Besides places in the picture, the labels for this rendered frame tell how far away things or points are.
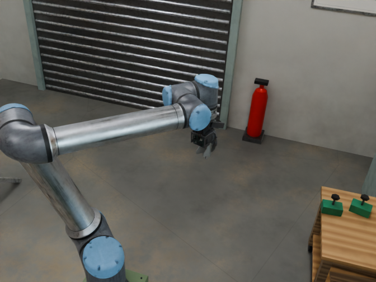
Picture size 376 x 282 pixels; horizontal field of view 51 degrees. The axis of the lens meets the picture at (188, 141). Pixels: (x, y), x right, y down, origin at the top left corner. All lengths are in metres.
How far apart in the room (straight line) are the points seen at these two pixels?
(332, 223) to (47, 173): 1.56
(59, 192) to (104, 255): 0.29
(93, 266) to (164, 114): 0.61
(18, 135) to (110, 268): 0.60
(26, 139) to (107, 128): 0.23
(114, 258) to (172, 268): 1.14
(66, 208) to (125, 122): 0.44
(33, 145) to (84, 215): 0.48
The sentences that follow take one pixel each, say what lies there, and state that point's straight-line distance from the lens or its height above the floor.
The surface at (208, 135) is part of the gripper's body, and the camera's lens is 1.60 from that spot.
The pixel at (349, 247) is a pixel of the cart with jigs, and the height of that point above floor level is 0.53.
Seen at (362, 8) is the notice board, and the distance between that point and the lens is 3.46.
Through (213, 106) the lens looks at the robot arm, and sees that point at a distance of 1.54.
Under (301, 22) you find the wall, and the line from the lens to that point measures 3.51.
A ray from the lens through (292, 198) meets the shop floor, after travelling 3.27.
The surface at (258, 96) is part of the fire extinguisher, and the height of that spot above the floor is 0.47.
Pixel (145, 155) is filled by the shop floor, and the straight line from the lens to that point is 3.53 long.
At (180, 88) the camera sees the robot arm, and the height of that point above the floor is 1.43.
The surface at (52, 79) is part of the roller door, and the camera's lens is 4.60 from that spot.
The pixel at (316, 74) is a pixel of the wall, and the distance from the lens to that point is 3.64.
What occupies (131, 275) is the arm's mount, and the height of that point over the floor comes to 0.63.
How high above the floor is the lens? 2.08
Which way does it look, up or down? 34 degrees down
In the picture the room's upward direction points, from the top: 4 degrees clockwise
